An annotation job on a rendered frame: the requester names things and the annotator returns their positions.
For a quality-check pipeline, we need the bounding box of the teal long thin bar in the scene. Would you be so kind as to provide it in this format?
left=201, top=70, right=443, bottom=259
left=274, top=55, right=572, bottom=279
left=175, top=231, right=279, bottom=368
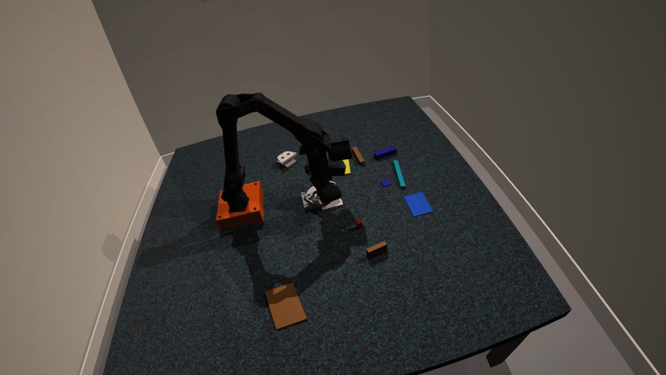
left=393, top=160, right=406, bottom=189

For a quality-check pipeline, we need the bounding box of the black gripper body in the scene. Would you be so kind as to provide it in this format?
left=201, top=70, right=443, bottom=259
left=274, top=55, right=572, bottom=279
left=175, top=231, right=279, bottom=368
left=304, top=162, right=342, bottom=204

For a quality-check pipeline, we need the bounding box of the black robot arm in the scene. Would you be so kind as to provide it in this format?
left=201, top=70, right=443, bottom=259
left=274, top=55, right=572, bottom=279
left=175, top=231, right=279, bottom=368
left=216, top=93, right=352, bottom=213

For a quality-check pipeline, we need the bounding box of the white housing plate with two round holes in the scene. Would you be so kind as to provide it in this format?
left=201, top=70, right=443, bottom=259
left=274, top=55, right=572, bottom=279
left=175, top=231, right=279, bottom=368
left=278, top=151, right=297, bottom=165

